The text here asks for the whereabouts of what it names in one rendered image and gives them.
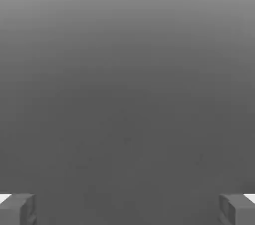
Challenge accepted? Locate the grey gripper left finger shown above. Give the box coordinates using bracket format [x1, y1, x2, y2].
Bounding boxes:
[0, 193, 38, 225]

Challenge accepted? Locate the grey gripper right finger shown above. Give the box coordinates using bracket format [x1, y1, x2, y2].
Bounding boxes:
[218, 193, 255, 225]

